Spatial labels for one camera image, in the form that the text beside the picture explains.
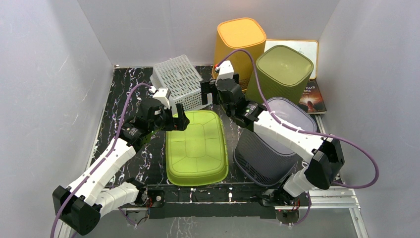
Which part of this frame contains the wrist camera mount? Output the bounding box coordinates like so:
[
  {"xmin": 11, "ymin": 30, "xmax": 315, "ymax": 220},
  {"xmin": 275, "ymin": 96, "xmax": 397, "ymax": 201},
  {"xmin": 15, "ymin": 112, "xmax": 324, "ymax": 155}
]
[
  {"xmin": 215, "ymin": 60, "xmax": 234, "ymax": 80},
  {"xmin": 148, "ymin": 86, "xmax": 171, "ymax": 109}
]

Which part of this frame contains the grey mesh basket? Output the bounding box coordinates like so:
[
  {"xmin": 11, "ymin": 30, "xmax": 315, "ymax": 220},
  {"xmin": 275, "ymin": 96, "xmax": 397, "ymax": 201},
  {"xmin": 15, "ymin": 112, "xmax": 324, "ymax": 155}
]
[{"xmin": 233, "ymin": 97, "xmax": 319, "ymax": 187}]

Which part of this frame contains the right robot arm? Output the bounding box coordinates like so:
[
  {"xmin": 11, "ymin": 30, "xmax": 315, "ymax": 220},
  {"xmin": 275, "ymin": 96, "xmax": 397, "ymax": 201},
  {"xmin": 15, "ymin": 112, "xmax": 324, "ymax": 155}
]
[{"xmin": 200, "ymin": 78, "xmax": 344, "ymax": 205}]

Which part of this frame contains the orange mesh basket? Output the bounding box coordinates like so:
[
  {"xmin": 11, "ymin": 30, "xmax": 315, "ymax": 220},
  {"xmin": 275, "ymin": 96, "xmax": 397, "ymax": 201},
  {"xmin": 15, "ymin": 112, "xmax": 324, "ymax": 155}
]
[{"xmin": 213, "ymin": 17, "xmax": 266, "ymax": 90}]

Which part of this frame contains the small whiteboard with yellow frame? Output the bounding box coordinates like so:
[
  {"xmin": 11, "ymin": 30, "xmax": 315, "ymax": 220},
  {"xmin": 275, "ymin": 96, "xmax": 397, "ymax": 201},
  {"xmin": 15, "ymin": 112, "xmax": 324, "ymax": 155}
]
[{"xmin": 264, "ymin": 39, "xmax": 318, "ymax": 80}]

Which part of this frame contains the white perforated plastic basket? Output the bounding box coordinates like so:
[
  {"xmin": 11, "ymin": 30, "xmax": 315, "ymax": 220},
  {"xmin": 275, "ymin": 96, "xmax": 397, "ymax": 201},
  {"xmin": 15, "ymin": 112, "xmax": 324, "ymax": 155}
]
[{"xmin": 150, "ymin": 55, "xmax": 212, "ymax": 115}]

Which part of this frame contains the lime green plastic tray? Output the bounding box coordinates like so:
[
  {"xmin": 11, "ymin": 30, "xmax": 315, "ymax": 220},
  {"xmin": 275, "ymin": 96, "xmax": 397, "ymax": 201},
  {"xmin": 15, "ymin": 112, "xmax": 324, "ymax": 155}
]
[{"xmin": 165, "ymin": 110, "xmax": 229, "ymax": 186}]

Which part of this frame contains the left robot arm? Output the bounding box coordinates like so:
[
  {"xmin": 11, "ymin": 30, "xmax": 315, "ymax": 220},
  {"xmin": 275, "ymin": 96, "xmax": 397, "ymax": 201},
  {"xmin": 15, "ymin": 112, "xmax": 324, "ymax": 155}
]
[{"xmin": 52, "ymin": 98, "xmax": 190, "ymax": 236}]

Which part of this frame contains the dark paperback book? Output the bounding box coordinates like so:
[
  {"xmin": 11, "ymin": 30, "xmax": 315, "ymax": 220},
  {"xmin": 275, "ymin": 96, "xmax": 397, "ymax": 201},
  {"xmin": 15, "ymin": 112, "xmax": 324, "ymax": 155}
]
[{"xmin": 298, "ymin": 79, "xmax": 327, "ymax": 115}]

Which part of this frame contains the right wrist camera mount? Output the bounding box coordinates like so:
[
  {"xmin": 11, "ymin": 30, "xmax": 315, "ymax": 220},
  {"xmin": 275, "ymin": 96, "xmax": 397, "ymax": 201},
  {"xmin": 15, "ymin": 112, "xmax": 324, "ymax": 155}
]
[{"xmin": 215, "ymin": 60, "xmax": 234, "ymax": 80}]

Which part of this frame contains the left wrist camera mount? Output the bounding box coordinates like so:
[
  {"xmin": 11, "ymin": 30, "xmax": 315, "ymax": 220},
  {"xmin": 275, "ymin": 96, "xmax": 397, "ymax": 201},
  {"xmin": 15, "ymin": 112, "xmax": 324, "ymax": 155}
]
[{"xmin": 148, "ymin": 86, "xmax": 171, "ymax": 109}]

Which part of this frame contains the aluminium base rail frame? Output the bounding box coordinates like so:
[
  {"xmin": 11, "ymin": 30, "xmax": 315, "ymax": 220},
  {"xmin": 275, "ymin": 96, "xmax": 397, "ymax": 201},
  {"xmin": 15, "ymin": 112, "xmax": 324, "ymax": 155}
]
[{"xmin": 58, "ymin": 115, "xmax": 370, "ymax": 238}]

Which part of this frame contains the olive green mesh basket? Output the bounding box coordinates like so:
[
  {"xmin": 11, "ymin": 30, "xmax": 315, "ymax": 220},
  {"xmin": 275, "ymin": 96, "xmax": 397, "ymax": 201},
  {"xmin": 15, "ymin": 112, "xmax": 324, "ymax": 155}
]
[{"xmin": 245, "ymin": 45, "xmax": 315, "ymax": 104}]

